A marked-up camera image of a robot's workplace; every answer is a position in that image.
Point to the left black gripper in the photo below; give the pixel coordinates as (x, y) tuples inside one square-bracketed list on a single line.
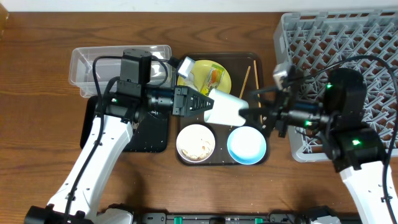
[(180, 101)]

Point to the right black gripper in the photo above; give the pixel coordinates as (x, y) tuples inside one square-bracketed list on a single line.
[(278, 112)]

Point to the white cup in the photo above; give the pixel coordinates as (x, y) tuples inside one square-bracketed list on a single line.
[(225, 109)]

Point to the pink bowl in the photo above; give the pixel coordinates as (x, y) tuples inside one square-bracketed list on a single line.
[(195, 143)]

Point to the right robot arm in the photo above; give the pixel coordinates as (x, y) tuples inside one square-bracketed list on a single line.
[(355, 149)]

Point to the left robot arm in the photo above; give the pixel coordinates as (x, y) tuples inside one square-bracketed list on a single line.
[(125, 100)]

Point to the black waste tray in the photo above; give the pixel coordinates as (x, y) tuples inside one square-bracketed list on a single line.
[(150, 135)]

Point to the grey dishwasher rack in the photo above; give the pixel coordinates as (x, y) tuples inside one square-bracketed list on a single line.
[(314, 40)]

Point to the crumpled white tissue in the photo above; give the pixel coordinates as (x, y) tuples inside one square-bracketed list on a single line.
[(189, 81)]

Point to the left wooden chopstick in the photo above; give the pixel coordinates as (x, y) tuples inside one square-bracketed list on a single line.
[(244, 82)]

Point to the wooden chopstick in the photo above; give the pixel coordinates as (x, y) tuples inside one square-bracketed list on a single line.
[(244, 82), (257, 84)]

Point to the yellow plate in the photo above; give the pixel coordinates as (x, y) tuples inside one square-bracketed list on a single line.
[(201, 71)]

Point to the green snack wrapper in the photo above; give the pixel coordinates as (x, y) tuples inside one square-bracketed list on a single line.
[(213, 79)]

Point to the right wooden chopstick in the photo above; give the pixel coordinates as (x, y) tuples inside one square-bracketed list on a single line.
[(257, 84)]

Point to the dark brown serving tray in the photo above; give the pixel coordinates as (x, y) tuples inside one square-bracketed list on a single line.
[(236, 63)]

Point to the blue bowl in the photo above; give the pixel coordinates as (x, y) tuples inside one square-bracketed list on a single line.
[(246, 145)]

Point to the clear plastic bin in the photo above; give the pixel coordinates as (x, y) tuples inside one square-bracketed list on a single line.
[(81, 74)]

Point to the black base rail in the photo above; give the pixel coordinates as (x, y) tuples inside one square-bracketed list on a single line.
[(162, 218)]

